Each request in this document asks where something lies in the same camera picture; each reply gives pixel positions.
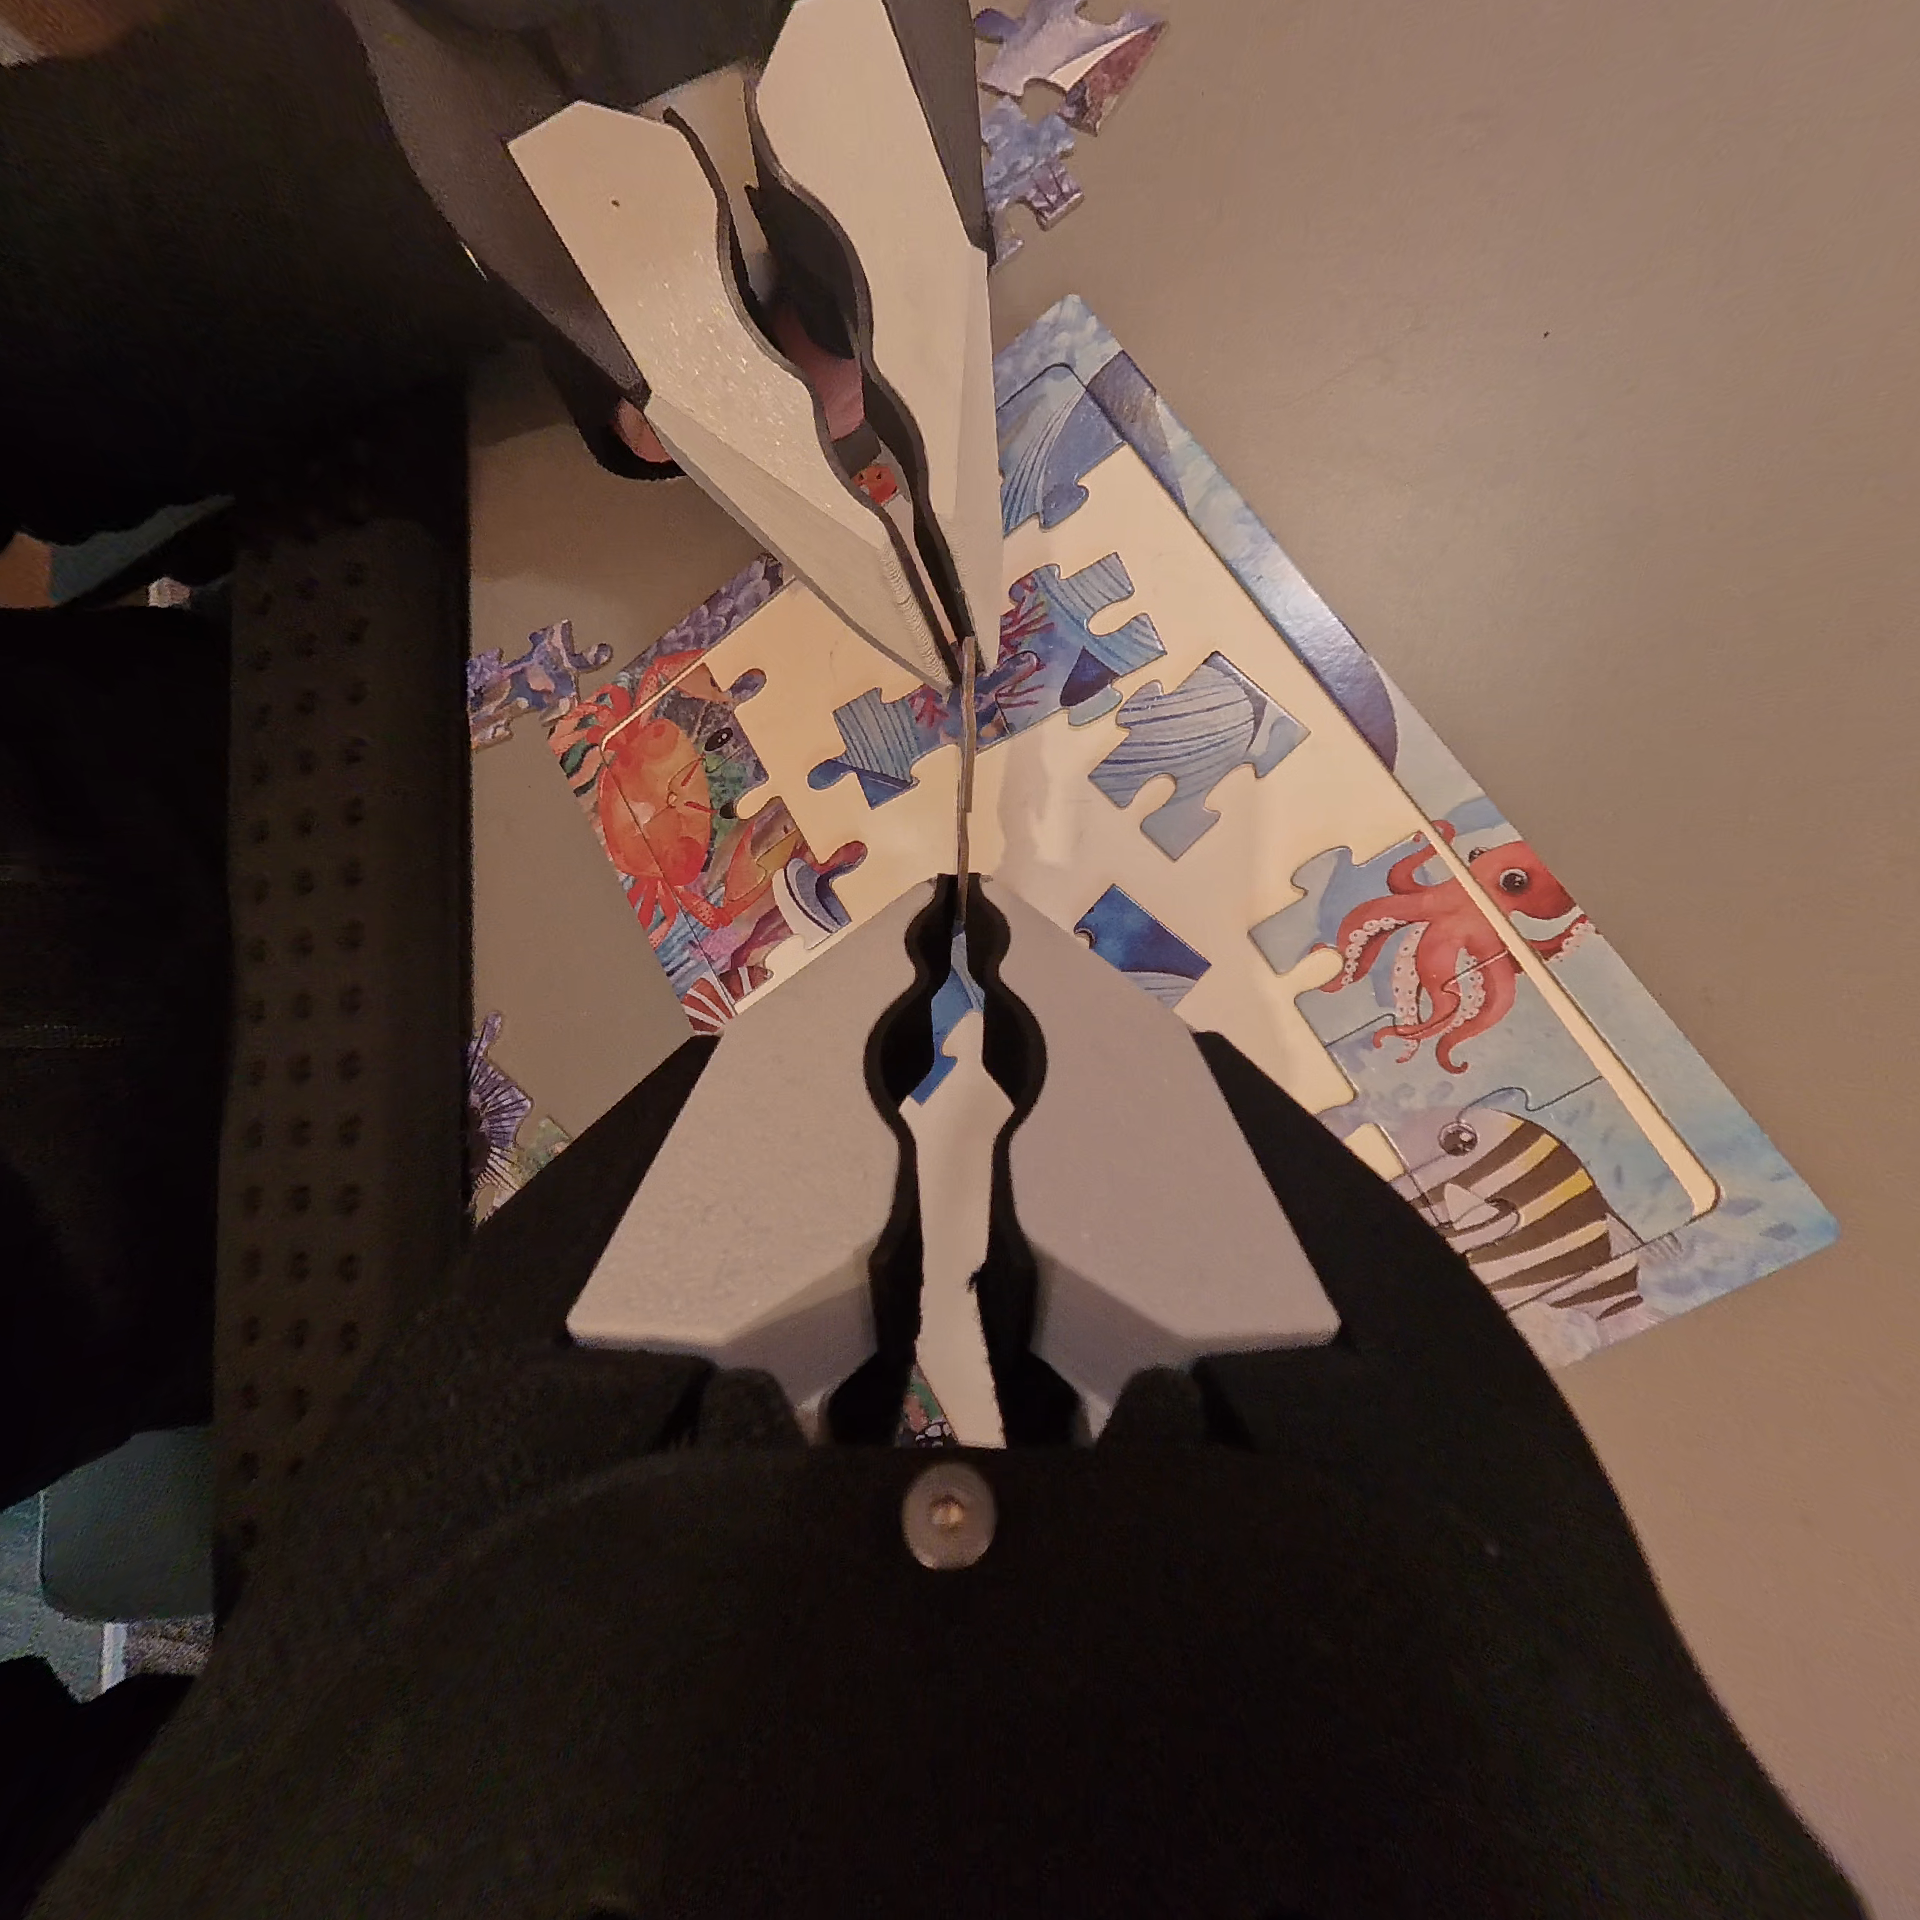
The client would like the person's black clothing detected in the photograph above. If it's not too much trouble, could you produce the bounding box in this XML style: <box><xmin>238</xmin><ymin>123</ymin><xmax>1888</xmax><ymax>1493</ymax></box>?
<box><xmin>0</xmin><ymin>600</ymin><xmax>226</xmax><ymax>1501</ymax></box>

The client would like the person's left forearm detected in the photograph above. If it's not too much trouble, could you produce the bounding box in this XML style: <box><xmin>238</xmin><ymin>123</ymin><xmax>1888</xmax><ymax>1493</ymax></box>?
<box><xmin>0</xmin><ymin>0</ymin><xmax>511</xmax><ymax>519</ymax></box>

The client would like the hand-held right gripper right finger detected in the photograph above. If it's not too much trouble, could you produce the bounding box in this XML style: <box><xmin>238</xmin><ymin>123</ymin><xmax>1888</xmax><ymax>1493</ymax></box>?
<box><xmin>960</xmin><ymin>873</ymin><xmax>1344</xmax><ymax>1444</ymax></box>

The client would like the group of assembled puzzle pieces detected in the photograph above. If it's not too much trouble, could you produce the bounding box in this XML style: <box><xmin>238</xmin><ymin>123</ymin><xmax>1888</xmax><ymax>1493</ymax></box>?
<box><xmin>558</xmin><ymin>359</ymin><xmax>1696</xmax><ymax>1322</ymax></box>

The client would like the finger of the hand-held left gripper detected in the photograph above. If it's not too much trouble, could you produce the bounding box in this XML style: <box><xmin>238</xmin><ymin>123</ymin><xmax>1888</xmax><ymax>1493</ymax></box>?
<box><xmin>745</xmin><ymin>0</ymin><xmax>1007</xmax><ymax>650</ymax></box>
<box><xmin>506</xmin><ymin>106</ymin><xmax>961</xmax><ymax>689</ymax></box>

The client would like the person's left hand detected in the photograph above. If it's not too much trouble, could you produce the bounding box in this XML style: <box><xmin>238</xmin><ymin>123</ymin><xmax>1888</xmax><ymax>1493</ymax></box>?
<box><xmin>614</xmin><ymin>394</ymin><xmax>710</xmax><ymax>483</ymax></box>

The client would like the black perforated pad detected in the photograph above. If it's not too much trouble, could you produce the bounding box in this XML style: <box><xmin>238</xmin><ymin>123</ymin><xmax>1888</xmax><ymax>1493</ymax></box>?
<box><xmin>215</xmin><ymin>496</ymin><xmax>471</xmax><ymax>1594</ymax></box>

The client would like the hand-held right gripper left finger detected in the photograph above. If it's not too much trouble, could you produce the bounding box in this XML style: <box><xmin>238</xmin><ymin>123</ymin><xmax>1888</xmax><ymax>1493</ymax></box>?
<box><xmin>565</xmin><ymin>873</ymin><xmax>961</xmax><ymax>1444</ymax></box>

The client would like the ocean print puzzle board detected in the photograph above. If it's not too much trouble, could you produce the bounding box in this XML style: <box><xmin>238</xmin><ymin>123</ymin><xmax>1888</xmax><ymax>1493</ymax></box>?
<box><xmin>546</xmin><ymin>293</ymin><xmax>1844</xmax><ymax>1369</ymax></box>

